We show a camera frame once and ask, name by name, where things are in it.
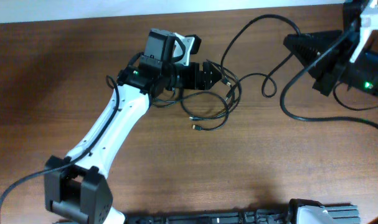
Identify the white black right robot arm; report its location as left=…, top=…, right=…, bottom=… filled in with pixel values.
left=280, top=1, right=378, bottom=129

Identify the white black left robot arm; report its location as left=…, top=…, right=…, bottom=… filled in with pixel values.
left=44, top=29, right=221, bottom=224

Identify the black cable with connector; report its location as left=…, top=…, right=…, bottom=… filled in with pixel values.
left=220, top=14, right=301, bottom=98

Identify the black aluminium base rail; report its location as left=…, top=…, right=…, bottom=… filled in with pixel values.
left=125, top=198, right=361, bottom=224

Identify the black cable bundle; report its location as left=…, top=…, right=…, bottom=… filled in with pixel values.
left=151, top=60, right=242, bottom=131

